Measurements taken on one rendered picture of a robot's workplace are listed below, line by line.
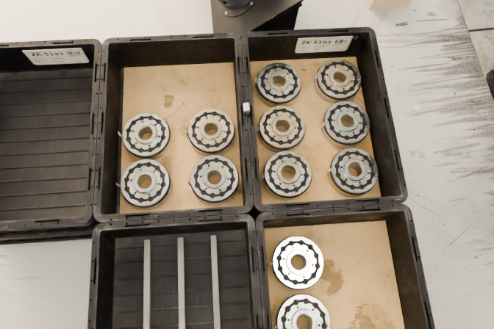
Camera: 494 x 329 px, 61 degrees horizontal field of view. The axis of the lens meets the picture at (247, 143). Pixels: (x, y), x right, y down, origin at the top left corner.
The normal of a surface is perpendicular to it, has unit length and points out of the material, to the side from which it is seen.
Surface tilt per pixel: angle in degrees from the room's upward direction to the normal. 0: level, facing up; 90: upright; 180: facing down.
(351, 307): 0
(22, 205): 0
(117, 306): 0
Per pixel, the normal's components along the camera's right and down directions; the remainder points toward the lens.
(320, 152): 0.03, -0.33
